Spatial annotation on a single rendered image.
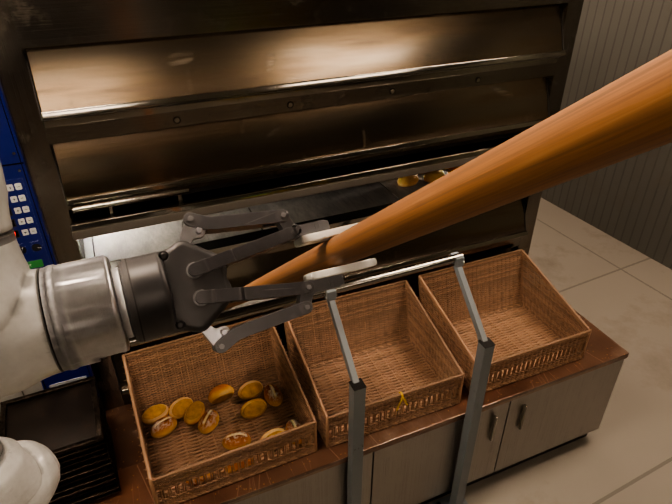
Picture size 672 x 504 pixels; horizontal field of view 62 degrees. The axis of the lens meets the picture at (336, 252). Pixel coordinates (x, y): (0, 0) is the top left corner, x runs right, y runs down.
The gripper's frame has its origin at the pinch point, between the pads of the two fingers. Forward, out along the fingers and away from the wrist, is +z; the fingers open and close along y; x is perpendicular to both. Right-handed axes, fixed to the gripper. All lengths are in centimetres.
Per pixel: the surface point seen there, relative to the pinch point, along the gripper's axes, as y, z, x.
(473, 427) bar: 66, 85, -136
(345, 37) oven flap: -73, 60, -104
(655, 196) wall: -2, 326, -239
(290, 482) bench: 63, 14, -141
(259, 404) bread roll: 38, 13, -158
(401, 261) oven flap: 0, 83, -156
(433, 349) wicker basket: 37, 85, -153
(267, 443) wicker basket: 47, 9, -136
